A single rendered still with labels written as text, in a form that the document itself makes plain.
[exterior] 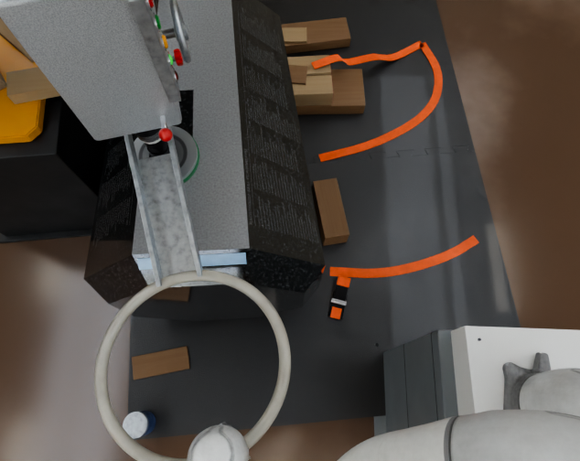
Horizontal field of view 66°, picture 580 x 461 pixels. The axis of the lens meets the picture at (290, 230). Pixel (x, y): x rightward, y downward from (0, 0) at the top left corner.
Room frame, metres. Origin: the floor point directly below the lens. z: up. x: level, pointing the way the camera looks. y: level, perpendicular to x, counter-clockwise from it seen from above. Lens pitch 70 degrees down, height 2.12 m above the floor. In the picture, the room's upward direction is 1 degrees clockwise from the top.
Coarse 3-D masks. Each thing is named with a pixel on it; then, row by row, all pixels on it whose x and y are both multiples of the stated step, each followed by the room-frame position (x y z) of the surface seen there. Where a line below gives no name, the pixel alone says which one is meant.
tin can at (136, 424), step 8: (128, 416) -0.10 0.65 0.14; (136, 416) -0.10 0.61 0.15; (144, 416) -0.10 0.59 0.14; (152, 416) -0.11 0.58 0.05; (128, 424) -0.14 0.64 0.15; (136, 424) -0.14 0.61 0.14; (144, 424) -0.14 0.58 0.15; (152, 424) -0.14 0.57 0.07; (128, 432) -0.16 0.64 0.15; (136, 432) -0.16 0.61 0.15; (144, 432) -0.16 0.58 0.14
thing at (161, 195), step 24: (168, 144) 0.62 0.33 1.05; (144, 168) 0.58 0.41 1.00; (168, 168) 0.58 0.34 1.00; (144, 192) 0.51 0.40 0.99; (168, 192) 0.51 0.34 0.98; (144, 216) 0.43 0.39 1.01; (168, 216) 0.45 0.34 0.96; (168, 240) 0.39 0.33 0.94; (192, 240) 0.38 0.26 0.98; (168, 264) 0.32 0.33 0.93; (192, 264) 0.32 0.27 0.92
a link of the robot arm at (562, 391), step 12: (552, 372) 0.04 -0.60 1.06; (564, 372) 0.04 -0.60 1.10; (576, 372) 0.04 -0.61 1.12; (528, 384) 0.02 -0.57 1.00; (540, 384) 0.02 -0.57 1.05; (552, 384) 0.02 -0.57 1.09; (564, 384) 0.02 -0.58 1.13; (576, 384) 0.02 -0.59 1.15; (528, 396) -0.01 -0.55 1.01; (540, 396) -0.01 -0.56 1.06; (552, 396) -0.01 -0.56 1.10; (564, 396) -0.01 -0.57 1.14; (576, 396) -0.01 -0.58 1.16; (528, 408) -0.03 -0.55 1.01; (540, 408) -0.03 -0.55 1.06; (552, 408) -0.03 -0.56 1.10; (564, 408) -0.03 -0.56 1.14; (576, 408) -0.03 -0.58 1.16
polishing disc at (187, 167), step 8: (176, 128) 0.79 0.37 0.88; (176, 136) 0.76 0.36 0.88; (184, 136) 0.76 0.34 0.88; (136, 144) 0.73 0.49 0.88; (144, 144) 0.73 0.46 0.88; (176, 144) 0.73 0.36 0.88; (184, 144) 0.73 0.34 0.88; (192, 144) 0.73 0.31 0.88; (136, 152) 0.70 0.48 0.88; (144, 152) 0.70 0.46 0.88; (184, 152) 0.70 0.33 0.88; (192, 152) 0.70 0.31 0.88; (184, 160) 0.67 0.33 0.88; (192, 160) 0.67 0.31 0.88; (184, 168) 0.64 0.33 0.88; (192, 168) 0.65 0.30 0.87; (184, 176) 0.62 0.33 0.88
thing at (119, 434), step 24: (144, 288) 0.25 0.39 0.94; (240, 288) 0.25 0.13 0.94; (120, 312) 0.19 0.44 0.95; (264, 312) 0.19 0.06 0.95; (96, 360) 0.07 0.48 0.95; (288, 360) 0.07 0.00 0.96; (96, 384) 0.01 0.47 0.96; (120, 432) -0.09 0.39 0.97; (264, 432) -0.09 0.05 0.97; (144, 456) -0.15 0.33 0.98
